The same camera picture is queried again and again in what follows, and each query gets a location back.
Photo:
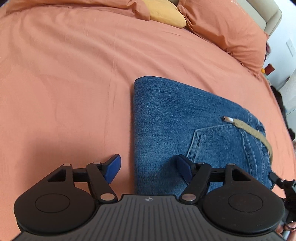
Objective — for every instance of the khaki fabric belt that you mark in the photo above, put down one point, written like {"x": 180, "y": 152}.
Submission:
{"x": 255, "y": 133}

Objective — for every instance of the orange pillow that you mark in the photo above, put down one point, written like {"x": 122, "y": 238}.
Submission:
{"x": 135, "y": 9}
{"x": 250, "y": 52}

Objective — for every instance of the blue denim jeans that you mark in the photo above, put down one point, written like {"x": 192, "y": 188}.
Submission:
{"x": 171, "y": 118}

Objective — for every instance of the left orange pillow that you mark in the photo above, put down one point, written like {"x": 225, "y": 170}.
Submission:
{"x": 135, "y": 9}

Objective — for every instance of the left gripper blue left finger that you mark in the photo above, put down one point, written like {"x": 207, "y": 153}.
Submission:
{"x": 100, "y": 175}

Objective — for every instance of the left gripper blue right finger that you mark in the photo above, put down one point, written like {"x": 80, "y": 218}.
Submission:
{"x": 197, "y": 176}

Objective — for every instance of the yellow small cushion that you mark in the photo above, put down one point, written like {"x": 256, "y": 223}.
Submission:
{"x": 165, "y": 12}

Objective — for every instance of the right orange pillow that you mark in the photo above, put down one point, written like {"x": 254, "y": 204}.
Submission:
{"x": 250, "y": 52}

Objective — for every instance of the white wall switch plate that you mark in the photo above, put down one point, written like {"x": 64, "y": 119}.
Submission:
{"x": 290, "y": 46}

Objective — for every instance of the beige upholstered headboard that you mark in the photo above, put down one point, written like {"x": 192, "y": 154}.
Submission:
{"x": 261, "y": 12}

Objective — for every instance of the black clothing pile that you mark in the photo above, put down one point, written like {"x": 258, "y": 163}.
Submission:
{"x": 279, "y": 100}

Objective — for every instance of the orange bed sheet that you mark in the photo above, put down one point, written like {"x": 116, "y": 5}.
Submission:
{"x": 67, "y": 75}

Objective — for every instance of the pink plush bear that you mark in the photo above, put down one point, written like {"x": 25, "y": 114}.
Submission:
{"x": 268, "y": 51}

